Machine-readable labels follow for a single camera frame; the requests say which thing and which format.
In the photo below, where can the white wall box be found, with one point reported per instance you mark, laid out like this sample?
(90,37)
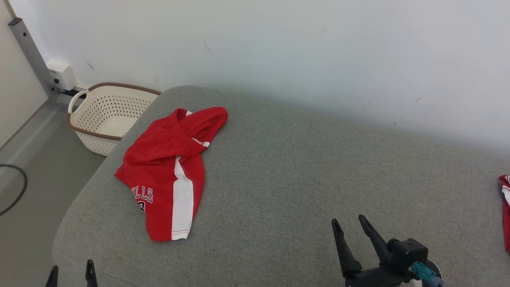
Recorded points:
(61,73)

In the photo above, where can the red Bulls jersey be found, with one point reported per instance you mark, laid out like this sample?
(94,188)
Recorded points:
(506,215)

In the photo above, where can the red Bulls shorts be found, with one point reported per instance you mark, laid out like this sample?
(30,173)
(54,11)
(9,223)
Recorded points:
(159,159)

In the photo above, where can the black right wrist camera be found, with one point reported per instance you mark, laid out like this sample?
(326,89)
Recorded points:
(408,251)

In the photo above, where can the cream perforated laundry basket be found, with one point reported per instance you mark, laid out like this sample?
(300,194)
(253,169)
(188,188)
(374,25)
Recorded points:
(107,115)

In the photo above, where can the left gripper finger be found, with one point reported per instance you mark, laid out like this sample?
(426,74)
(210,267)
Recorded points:
(52,277)
(91,275)

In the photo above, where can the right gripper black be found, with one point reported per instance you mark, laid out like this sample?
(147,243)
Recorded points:
(374,277)

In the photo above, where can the grey metal post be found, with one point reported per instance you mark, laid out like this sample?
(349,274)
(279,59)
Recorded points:
(34,56)

